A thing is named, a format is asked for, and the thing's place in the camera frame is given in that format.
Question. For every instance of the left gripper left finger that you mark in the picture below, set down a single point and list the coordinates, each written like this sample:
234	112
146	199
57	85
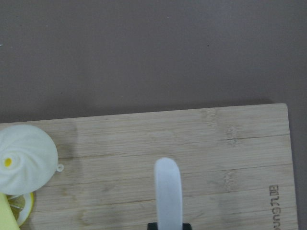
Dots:
152	226

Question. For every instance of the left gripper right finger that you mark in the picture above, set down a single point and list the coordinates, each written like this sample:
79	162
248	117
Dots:
186	226

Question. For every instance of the yellow plastic spoon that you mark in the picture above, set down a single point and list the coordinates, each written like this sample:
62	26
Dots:
7	219

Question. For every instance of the wooden cutting board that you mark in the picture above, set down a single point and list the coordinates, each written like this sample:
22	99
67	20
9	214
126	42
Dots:
226	168

